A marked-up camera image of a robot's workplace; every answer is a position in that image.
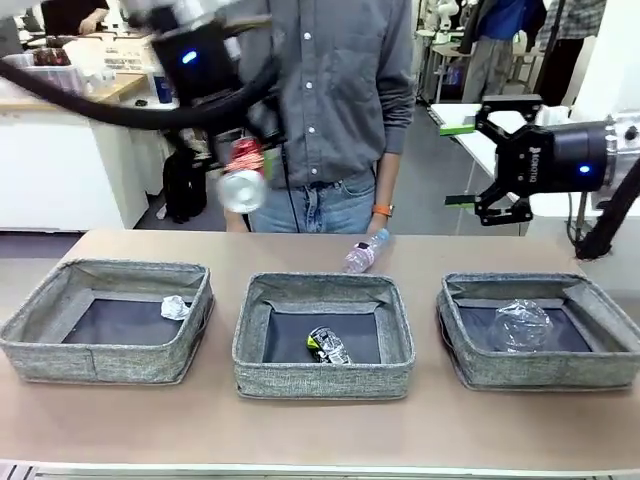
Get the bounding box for person in black shirt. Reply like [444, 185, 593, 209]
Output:
[42, 0, 110, 37]

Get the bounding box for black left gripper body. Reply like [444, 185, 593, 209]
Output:
[148, 18, 242, 109]

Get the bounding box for person in blue jacket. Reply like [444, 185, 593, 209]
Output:
[457, 0, 549, 105]

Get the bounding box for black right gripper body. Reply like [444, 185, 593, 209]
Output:
[493, 121, 610, 202]

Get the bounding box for person's right hand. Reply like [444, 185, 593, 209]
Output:
[224, 209, 254, 234]

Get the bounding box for white counter with wooden top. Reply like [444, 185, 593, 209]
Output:
[0, 73, 151, 232]

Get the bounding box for clear plastic water bottle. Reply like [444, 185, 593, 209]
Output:
[341, 228, 392, 275]

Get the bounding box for person in plaid shirt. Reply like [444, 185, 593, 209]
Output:
[528, 0, 609, 109]

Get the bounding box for blue bottle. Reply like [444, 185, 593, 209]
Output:
[152, 72, 176, 107]

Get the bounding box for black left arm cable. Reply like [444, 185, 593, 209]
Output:
[0, 52, 284, 134]

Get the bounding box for grey fabric basket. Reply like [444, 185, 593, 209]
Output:
[0, 258, 216, 386]
[435, 271, 640, 392]
[232, 272, 417, 400]

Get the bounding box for large white table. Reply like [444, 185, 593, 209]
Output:
[429, 102, 640, 236]

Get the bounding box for thin black cord on shirt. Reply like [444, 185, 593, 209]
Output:
[277, 142, 303, 234]

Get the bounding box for crushed black soda can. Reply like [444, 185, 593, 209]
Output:
[305, 324, 352, 366]

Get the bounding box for person in grey shirt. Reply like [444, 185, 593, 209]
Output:
[224, 0, 417, 235]

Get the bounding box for white paper ball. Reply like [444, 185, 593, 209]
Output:
[159, 294, 192, 322]

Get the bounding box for clear plastic cup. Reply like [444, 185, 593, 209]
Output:
[491, 298, 552, 356]

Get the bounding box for clear plastic storage box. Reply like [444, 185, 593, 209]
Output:
[0, 49, 86, 99]

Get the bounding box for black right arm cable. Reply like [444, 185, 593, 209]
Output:
[573, 158, 640, 261]

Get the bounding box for black backpack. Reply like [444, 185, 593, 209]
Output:
[161, 149, 209, 225]

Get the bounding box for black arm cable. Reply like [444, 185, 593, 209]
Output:
[0, 52, 284, 134]
[573, 158, 640, 261]

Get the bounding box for white slatted crate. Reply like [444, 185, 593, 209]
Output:
[64, 34, 161, 76]

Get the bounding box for crushed red soda can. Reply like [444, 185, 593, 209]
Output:
[216, 137, 270, 216]

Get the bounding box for person's left forearm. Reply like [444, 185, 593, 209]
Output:
[372, 149, 405, 206]

